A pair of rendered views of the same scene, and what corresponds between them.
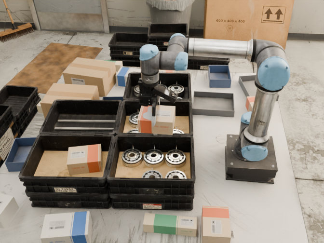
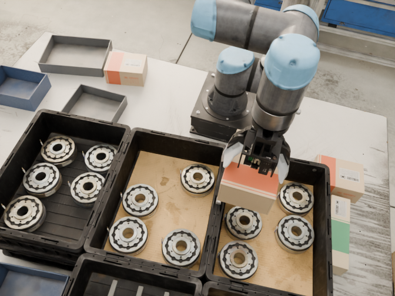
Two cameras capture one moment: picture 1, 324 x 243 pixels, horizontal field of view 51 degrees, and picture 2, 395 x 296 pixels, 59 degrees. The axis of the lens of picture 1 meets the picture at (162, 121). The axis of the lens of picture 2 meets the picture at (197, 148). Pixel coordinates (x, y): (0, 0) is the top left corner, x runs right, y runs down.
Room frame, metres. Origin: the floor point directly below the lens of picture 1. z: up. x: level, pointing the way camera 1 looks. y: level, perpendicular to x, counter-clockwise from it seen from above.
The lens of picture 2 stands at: (1.33, 0.48, 1.76)
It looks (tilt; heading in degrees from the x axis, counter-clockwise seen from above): 54 degrees down; 274
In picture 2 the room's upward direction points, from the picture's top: 6 degrees clockwise
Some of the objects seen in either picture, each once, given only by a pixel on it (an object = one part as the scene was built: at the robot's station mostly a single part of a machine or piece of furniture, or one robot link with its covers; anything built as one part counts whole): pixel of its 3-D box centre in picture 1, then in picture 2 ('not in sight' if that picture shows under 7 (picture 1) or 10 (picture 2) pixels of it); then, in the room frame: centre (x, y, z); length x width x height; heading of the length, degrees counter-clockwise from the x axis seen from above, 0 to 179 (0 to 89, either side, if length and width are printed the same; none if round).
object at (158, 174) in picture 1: (152, 178); (295, 232); (1.07, 0.05, 0.86); 0.10 x 0.10 x 0.01
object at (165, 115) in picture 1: (156, 119); (251, 170); (1.23, 0.02, 1.08); 0.16 x 0.12 x 0.07; 82
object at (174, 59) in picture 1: (174, 59); (285, 36); (1.24, -0.06, 1.39); 0.11 x 0.11 x 0.08; 81
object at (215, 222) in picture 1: (215, 225); (336, 178); (0.89, -0.23, 0.74); 0.16 x 0.12 x 0.07; 174
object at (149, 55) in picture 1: (150, 59); (287, 74); (1.23, 0.04, 1.40); 0.09 x 0.08 x 0.11; 81
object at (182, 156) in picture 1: (175, 156); not in sight; (1.21, -0.06, 0.86); 0.10 x 0.10 x 0.01
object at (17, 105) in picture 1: (16, 115); not in sight; (2.26, 1.22, 0.31); 0.40 x 0.30 x 0.34; 172
